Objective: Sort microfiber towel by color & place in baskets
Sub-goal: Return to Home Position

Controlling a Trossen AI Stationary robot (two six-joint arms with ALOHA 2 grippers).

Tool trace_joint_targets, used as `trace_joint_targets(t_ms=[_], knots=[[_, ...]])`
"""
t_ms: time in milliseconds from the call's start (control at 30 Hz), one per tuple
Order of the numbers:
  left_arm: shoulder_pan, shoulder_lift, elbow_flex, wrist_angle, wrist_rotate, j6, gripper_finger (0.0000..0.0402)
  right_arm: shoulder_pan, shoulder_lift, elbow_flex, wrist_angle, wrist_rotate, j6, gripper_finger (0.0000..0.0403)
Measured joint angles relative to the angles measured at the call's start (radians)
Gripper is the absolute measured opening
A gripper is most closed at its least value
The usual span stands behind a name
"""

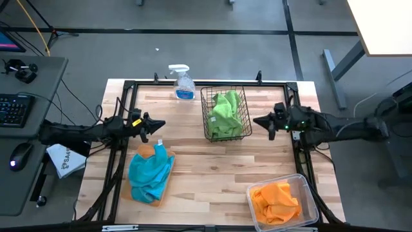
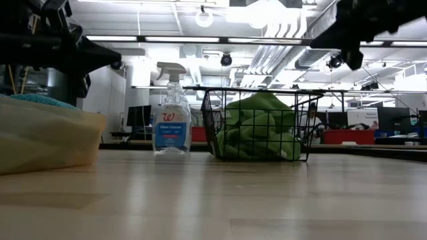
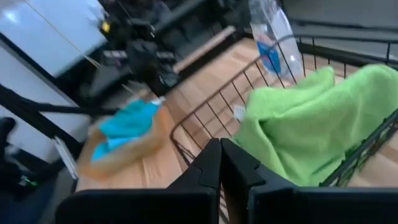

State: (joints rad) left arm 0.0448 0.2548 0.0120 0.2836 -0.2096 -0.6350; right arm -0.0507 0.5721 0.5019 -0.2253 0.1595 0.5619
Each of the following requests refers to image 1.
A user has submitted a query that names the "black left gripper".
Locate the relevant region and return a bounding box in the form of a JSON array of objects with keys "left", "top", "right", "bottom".
[{"left": 128, "top": 111, "right": 166, "bottom": 144}]

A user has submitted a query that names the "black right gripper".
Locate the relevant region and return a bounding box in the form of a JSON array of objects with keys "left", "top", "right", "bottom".
[{"left": 253, "top": 106, "right": 312, "bottom": 141}]

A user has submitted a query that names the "black wire basket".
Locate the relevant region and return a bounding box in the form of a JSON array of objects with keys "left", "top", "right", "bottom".
[{"left": 200, "top": 85, "right": 254, "bottom": 142}]

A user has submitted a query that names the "green microfiber towel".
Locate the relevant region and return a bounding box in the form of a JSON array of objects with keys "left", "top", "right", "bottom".
[
  {"left": 221, "top": 90, "right": 243, "bottom": 114},
  {"left": 207, "top": 95, "right": 244, "bottom": 140}
]

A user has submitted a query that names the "orange microfiber towel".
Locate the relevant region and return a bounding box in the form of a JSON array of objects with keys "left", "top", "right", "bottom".
[
  {"left": 250, "top": 186, "right": 281, "bottom": 226},
  {"left": 267, "top": 182, "right": 303, "bottom": 224}
]

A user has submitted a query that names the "clear glass cleaner spray bottle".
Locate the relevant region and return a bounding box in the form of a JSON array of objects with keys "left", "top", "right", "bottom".
[{"left": 168, "top": 63, "right": 196, "bottom": 101}]

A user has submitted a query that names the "orange translucent plastic bin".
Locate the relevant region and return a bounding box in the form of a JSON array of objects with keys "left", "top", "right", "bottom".
[{"left": 120, "top": 144, "right": 176, "bottom": 208}]

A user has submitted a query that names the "grey table leg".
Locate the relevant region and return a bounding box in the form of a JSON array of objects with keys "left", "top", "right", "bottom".
[{"left": 323, "top": 40, "right": 366, "bottom": 110}]

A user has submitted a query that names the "clear plastic bin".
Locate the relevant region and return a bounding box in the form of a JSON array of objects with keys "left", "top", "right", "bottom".
[{"left": 246, "top": 173, "right": 320, "bottom": 232}]

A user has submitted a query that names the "white printed bag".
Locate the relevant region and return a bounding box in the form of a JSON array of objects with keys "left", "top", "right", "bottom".
[{"left": 46, "top": 143, "right": 87, "bottom": 179}]

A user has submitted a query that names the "grey side desk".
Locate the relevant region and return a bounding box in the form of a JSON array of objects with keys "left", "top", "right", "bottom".
[{"left": 0, "top": 56, "right": 69, "bottom": 217}]

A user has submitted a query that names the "black tripod stand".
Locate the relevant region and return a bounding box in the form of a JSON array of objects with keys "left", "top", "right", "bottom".
[{"left": 24, "top": 0, "right": 80, "bottom": 49}]

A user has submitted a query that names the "black computer mouse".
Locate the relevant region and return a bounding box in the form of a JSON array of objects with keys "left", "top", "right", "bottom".
[{"left": 8, "top": 142, "right": 34, "bottom": 171}]

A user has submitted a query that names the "black backlit keyboard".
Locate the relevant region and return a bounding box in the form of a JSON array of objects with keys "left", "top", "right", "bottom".
[{"left": 0, "top": 93, "right": 35, "bottom": 129}]

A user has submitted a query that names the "white table top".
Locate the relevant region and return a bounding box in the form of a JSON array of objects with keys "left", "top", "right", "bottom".
[{"left": 346, "top": 0, "right": 412, "bottom": 57}]

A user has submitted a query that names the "monitor with blue screen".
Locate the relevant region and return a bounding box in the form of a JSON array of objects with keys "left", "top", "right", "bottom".
[{"left": 0, "top": 30, "right": 26, "bottom": 53}]

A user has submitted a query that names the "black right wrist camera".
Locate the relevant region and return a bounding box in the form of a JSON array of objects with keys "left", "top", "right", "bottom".
[{"left": 273, "top": 102, "right": 288, "bottom": 121}]

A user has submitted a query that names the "black aluminium table frame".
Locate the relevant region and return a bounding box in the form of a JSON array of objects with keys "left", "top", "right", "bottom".
[{"left": 72, "top": 71, "right": 347, "bottom": 227}]

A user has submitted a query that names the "black clamp mount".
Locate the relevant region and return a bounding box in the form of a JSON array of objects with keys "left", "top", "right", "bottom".
[{"left": 2, "top": 59, "right": 39, "bottom": 84}]

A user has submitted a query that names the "yellow cable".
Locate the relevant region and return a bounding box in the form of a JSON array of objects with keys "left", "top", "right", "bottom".
[{"left": 15, "top": 0, "right": 52, "bottom": 57}]

